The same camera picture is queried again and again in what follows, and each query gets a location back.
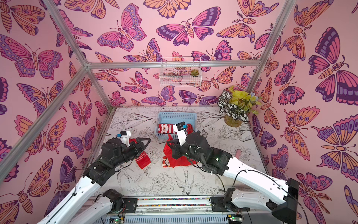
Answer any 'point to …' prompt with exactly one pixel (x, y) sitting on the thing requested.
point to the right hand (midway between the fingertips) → (168, 141)
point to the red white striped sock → (168, 128)
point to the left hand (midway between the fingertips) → (150, 142)
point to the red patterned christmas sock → (142, 159)
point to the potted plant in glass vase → (236, 106)
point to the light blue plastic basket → (172, 117)
